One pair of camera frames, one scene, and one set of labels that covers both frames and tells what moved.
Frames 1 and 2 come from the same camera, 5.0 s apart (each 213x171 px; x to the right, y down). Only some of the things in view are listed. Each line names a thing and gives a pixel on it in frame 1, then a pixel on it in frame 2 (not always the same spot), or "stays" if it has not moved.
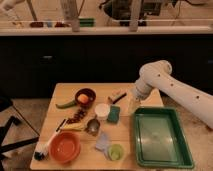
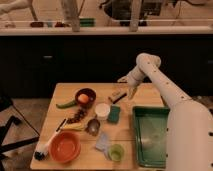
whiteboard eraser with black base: x=116 y=96 stays
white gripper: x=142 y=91 → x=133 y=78
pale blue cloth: x=103 y=142 stays
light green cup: x=115 y=151 stays
